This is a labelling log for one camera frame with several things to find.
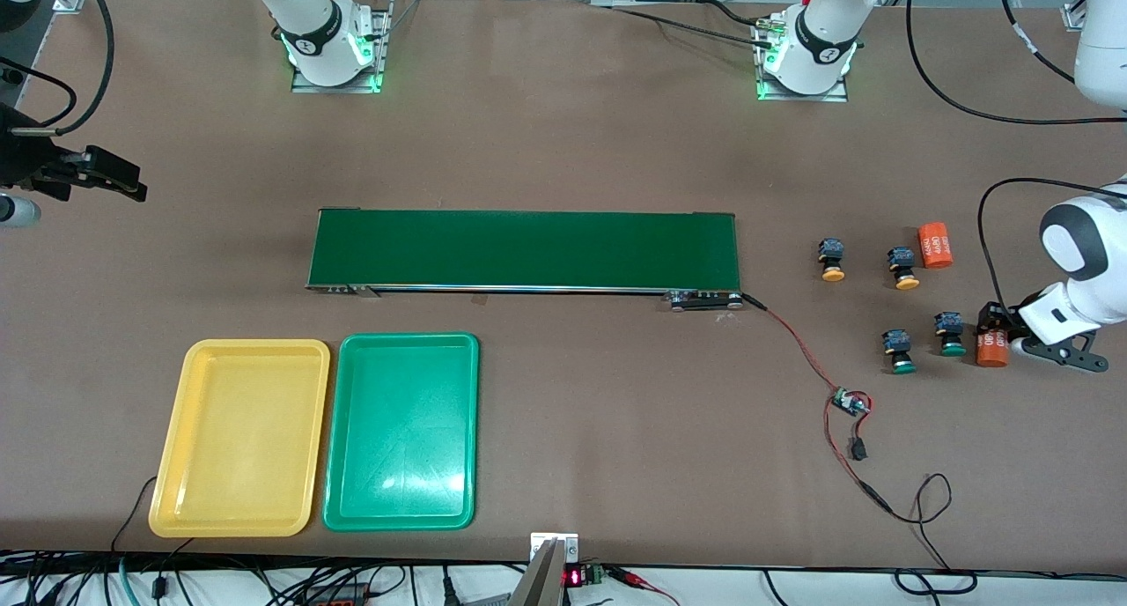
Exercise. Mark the red digit display module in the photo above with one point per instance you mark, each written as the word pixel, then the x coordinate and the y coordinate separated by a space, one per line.
pixel 574 577

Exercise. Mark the green push button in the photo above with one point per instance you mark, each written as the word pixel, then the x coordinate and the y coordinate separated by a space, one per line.
pixel 902 367
pixel 953 350

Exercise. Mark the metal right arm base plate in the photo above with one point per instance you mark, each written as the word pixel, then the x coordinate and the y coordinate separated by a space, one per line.
pixel 335 89

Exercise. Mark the small green circuit board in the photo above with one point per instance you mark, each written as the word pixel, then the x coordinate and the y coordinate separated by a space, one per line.
pixel 850 402

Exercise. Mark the green plastic tray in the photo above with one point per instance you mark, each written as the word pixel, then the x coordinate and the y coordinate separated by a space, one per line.
pixel 401 474

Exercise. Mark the small black switch connector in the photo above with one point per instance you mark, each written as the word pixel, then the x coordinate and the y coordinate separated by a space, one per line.
pixel 858 450

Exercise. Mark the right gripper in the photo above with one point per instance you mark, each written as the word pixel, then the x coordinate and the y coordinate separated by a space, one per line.
pixel 22 158

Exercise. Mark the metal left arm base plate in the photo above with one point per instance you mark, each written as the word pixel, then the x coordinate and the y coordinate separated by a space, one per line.
pixel 806 98

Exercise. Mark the orange cylinder with white print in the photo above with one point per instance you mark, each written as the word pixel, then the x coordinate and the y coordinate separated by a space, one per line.
pixel 990 352
pixel 935 245

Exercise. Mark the red black clip lead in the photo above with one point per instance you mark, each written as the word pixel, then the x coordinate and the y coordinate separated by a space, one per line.
pixel 638 580

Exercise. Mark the green conveyor belt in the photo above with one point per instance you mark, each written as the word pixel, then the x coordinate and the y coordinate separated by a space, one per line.
pixel 660 236

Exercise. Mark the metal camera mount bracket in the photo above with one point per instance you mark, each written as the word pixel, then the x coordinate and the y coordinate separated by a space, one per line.
pixel 541 580

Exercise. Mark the yellow plastic tray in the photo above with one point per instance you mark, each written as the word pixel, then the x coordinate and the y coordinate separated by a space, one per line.
pixel 238 465

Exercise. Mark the yellow push button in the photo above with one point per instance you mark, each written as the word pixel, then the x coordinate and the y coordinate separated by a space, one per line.
pixel 833 274
pixel 907 281

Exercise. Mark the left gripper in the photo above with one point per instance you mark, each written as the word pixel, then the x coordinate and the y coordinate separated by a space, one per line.
pixel 1004 317

